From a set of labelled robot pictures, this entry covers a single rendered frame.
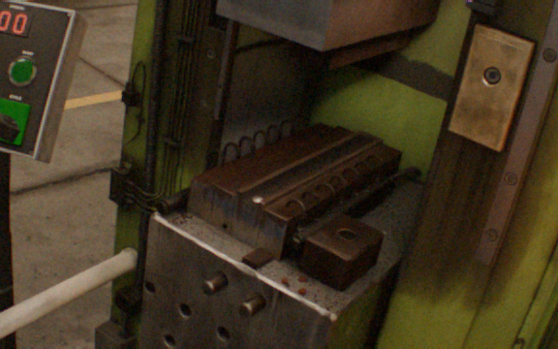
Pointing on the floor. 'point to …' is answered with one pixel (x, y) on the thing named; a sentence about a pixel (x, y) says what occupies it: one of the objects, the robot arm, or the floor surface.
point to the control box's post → (1, 235)
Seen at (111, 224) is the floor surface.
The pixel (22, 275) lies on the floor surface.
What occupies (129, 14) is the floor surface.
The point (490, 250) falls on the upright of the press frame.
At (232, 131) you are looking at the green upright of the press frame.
